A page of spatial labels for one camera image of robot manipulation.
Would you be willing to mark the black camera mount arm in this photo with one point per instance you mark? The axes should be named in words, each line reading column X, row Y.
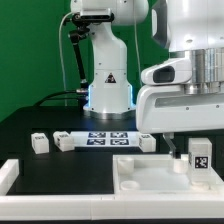
column 75, row 36

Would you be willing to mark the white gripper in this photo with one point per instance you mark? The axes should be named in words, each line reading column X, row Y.
column 166, row 109

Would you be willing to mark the white sheet with tags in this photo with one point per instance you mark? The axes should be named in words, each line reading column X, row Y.
column 105, row 138

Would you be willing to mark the grey camera on mount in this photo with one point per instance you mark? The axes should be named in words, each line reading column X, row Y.
column 95, row 13

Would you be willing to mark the white square table top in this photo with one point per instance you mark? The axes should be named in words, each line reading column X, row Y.
column 151, row 174

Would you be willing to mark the white U-shaped obstacle fence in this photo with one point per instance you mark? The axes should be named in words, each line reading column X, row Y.
column 102, row 207

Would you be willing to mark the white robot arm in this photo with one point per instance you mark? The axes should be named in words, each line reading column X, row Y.
column 185, row 92

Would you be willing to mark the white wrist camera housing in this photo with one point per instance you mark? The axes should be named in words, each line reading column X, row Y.
column 172, row 71

